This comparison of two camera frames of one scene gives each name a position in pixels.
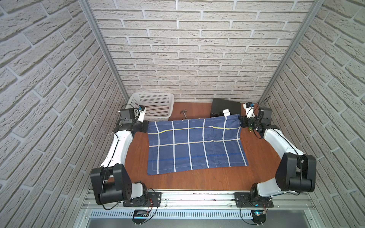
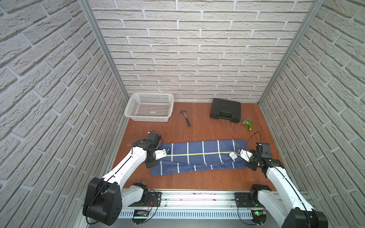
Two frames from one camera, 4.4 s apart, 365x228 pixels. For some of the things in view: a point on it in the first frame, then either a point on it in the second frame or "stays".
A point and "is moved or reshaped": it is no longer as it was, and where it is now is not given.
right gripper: (244, 119) -> (251, 166)
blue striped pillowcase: (194, 145) is moved or reshaped
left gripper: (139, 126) -> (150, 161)
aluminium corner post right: (317, 6) stays
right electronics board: (258, 216) stays
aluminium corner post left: (87, 6) stays
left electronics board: (141, 213) stays
